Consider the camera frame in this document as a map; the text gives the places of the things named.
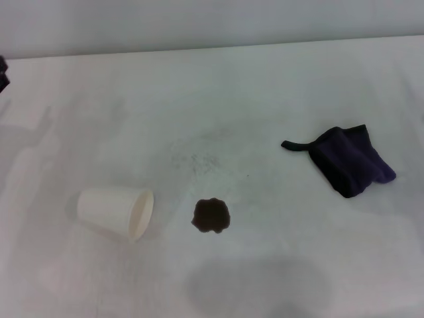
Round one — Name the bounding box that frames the purple rag with black trim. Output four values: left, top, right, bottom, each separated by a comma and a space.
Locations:
280, 124, 398, 199

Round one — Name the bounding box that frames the white paper cup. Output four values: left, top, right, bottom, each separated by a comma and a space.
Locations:
77, 186, 155, 243

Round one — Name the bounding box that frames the black water stain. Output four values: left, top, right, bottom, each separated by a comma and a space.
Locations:
190, 197, 231, 235

